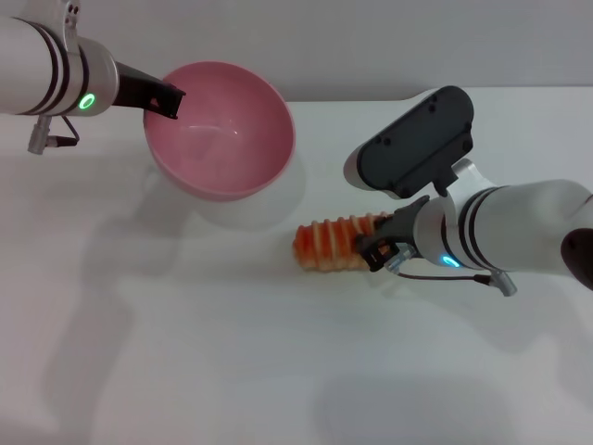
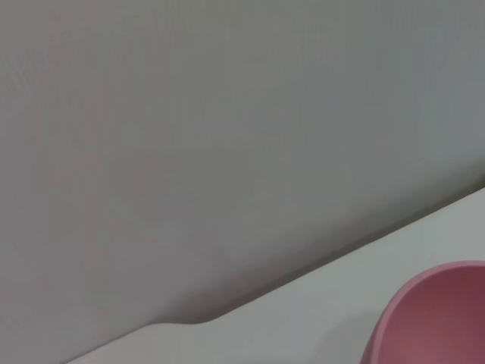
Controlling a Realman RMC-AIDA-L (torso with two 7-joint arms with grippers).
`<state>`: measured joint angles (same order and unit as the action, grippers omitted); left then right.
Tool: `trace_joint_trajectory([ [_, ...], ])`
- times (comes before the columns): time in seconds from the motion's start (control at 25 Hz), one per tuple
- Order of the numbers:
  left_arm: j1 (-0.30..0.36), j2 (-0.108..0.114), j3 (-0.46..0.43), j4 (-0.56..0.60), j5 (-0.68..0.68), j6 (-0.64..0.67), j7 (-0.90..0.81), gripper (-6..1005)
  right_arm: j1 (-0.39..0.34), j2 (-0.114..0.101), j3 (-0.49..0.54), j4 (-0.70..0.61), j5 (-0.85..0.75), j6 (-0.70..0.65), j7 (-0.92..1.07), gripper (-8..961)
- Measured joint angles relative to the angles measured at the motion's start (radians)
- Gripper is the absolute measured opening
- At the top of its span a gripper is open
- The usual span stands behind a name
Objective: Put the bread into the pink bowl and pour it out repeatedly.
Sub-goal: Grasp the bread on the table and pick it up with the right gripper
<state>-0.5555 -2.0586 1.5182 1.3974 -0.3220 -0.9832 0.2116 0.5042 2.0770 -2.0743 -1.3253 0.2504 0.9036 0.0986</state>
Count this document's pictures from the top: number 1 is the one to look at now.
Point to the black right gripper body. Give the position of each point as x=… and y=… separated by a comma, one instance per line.
x=403, y=222

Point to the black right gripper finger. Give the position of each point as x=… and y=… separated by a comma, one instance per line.
x=377, y=252

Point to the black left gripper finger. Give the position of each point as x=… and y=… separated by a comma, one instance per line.
x=167, y=99

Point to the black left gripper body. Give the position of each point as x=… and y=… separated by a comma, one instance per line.
x=132, y=90

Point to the golden ridged bread loaf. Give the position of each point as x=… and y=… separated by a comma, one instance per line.
x=329, y=241

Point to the pink plastic bowl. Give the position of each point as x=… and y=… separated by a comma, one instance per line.
x=222, y=153

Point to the silver right camera bracket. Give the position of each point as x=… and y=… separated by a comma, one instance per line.
x=465, y=181

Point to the silver camera bracket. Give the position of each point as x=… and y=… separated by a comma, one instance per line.
x=70, y=23
x=465, y=181

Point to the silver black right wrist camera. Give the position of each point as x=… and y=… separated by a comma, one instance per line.
x=412, y=143

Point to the silver left camera bracket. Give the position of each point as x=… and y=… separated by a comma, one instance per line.
x=70, y=23

